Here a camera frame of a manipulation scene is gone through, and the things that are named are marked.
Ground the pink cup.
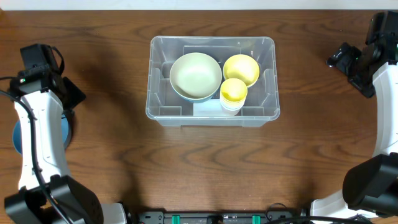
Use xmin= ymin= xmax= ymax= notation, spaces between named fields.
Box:
xmin=222 ymin=107 xmax=241 ymax=116

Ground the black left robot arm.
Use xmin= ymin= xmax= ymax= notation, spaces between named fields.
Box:
xmin=1 ymin=44 xmax=132 ymax=223

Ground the clear plastic storage container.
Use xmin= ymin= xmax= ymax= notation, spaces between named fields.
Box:
xmin=146 ymin=36 xmax=280 ymax=127

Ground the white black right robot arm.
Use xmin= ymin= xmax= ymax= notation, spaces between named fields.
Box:
xmin=310 ymin=11 xmax=397 ymax=219

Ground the cream white cup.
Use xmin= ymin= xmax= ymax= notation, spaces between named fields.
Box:
xmin=220 ymin=99 xmax=245 ymax=111

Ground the yellow small bowl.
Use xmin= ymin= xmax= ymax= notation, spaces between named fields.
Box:
xmin=223 ymin=54 xmax=260 ymax=88

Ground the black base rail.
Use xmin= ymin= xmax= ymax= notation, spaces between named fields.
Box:
xmin=129 ymin=208 xmax=371 ymax=224

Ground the cream large bowl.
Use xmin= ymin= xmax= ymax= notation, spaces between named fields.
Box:
xmin=169 ymin=52 xmax=223 ymax=84

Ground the yellow cup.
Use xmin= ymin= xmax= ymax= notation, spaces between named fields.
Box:
xmin=220 ymin=78 xmax=248 ymax=103

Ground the dark blue bowl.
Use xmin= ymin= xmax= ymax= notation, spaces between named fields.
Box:
xmin=170 ymin=81 xmax=221 ymax=103
xmin=12 ymin=114 xmax=72 ymax=154

